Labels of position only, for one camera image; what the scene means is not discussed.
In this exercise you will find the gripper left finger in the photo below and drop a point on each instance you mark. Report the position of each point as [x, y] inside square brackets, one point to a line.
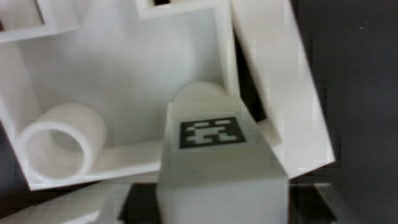
[141, 212]

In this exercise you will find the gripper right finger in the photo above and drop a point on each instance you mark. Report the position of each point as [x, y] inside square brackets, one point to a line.
[310, 209]

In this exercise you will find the white chair seat piece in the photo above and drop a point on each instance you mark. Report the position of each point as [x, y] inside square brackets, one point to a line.
[100, 56]

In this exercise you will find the white chair leg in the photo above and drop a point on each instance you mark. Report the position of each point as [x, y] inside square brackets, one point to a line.
[223, 182]

